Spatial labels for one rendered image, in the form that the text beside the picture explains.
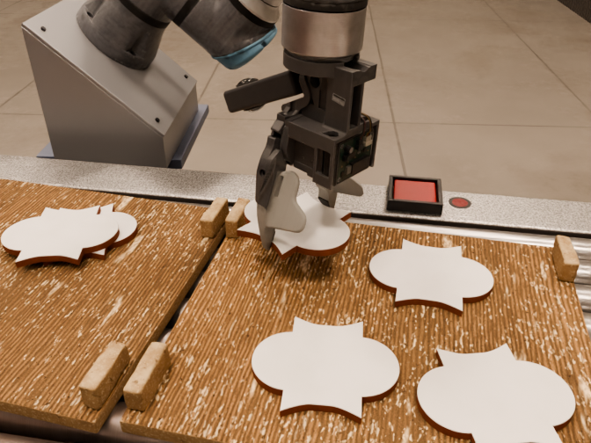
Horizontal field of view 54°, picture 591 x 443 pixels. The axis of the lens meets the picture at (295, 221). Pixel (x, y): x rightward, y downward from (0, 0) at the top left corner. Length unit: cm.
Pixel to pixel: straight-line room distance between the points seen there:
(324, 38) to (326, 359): 29
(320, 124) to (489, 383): 28
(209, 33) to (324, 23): 56
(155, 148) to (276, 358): 57
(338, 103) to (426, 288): 23
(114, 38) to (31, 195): 34
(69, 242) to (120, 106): 35
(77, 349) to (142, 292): 10
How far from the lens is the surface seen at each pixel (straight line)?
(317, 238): 62
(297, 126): 55
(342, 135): 54
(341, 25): 51
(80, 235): 74
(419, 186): 86
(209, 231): 72
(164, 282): 66
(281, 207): 59
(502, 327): 63
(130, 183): 91
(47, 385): 59
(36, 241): 74
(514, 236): 80
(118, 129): 103
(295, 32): 52
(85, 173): 96
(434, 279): 66
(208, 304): 63
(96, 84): 101
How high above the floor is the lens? 134
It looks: 33 degrees down
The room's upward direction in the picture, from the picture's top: straight up
